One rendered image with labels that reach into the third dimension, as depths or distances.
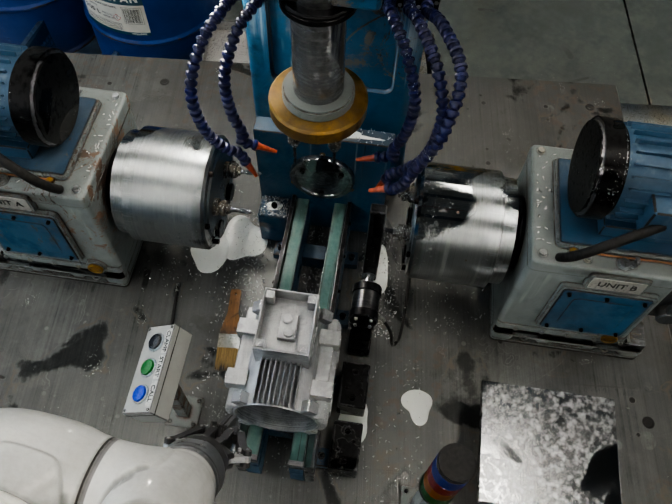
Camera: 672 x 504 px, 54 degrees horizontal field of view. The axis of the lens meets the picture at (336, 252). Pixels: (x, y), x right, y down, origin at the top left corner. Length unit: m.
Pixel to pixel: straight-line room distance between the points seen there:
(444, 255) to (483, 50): 2.15
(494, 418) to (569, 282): 0.31
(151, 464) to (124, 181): 0.74
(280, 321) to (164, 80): 1.04
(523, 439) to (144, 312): 0.88
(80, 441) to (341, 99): 0.70
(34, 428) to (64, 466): 0.06
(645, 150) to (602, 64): 2.27
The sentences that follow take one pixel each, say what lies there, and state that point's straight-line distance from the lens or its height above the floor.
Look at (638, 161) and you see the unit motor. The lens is 1.22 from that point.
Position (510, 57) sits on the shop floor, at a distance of 3.36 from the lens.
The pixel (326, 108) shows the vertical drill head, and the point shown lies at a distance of 1.16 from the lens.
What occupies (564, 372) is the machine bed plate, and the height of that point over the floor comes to 0.80.
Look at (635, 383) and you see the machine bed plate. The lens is 1.65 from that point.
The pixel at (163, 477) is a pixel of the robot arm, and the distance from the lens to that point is 0.74.
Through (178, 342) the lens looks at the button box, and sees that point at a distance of 1.26.
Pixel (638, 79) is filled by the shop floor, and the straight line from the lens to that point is 3.48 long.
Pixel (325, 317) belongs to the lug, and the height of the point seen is 1.09.
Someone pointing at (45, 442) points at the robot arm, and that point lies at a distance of 0.79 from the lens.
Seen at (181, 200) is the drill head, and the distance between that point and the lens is 1.34.
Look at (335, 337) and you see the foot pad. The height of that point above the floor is 1.07.
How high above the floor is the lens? 2.21
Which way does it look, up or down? 60 degrees down
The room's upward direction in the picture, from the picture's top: 3 degrees clockwise
